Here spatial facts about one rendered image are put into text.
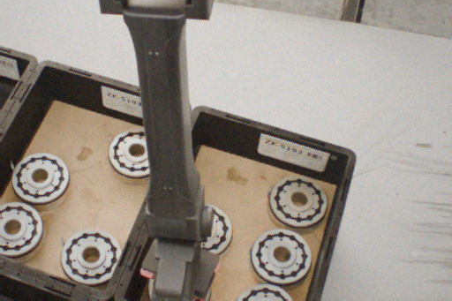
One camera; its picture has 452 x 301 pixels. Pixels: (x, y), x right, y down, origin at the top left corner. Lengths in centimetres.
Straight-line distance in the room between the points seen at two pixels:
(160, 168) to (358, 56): 95
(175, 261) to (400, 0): 212
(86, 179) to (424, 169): 71
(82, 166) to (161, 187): 48
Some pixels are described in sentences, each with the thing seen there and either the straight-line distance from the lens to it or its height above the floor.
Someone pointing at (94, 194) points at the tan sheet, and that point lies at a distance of 132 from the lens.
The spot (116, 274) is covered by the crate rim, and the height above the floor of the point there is 93.
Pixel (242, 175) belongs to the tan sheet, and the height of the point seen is 83.
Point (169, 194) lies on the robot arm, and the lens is 90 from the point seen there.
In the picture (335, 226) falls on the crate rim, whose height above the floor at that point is 93.
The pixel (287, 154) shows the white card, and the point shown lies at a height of 88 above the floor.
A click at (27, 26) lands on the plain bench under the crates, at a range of 176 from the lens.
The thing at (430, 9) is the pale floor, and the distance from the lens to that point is 296.
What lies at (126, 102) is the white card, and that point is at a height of 89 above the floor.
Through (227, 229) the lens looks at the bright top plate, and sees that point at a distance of 126.
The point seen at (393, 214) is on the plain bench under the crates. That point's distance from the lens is 152.
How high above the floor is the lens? 198
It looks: 55 degrees down
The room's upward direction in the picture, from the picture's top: 8 degrees clockwise
